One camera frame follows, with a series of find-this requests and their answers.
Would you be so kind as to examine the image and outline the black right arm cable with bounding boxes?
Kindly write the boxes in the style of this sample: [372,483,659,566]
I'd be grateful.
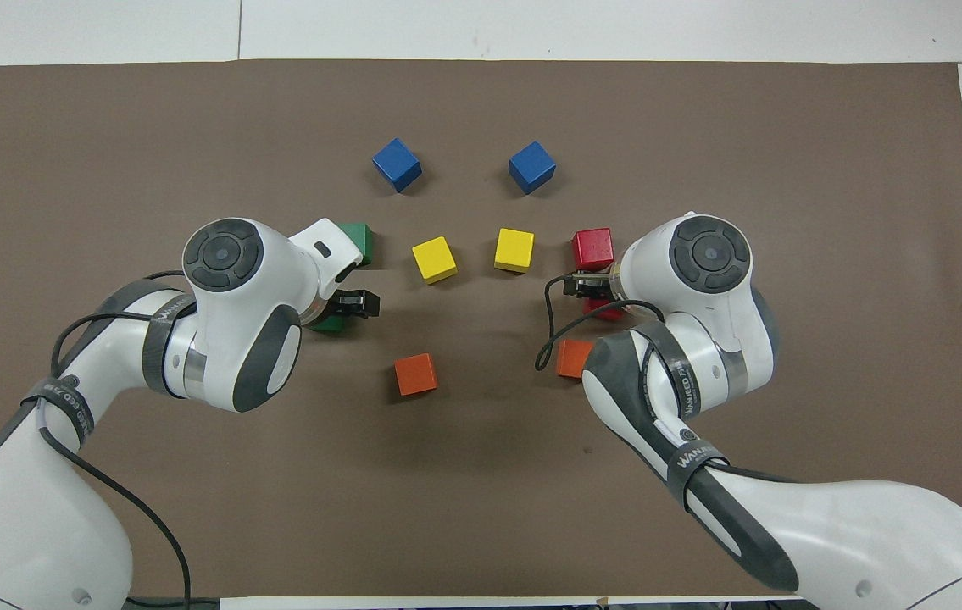
[534,273,668,372]

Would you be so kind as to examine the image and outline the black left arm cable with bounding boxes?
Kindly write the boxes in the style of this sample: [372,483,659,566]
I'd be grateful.
[51,269,193,610]

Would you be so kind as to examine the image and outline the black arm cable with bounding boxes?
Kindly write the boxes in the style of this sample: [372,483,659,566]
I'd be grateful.
[534,273,668,372]
[51,269,193,610]

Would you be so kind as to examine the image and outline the brown table mat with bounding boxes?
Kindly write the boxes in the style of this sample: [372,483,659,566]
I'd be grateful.
[0,58,962,598]

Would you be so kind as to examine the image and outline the orange wooden block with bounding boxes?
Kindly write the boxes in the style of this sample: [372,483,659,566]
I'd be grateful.
[394,353,439,397]
[556,339,596,380]

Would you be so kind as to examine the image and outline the blue wooden block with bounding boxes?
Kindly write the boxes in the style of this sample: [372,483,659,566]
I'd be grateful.
[372,138,423,193]
[508,141,557,196]

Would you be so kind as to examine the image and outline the yellow wooden block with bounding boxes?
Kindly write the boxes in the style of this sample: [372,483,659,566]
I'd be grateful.
[494,228,536,274]
[411,236,459,285]

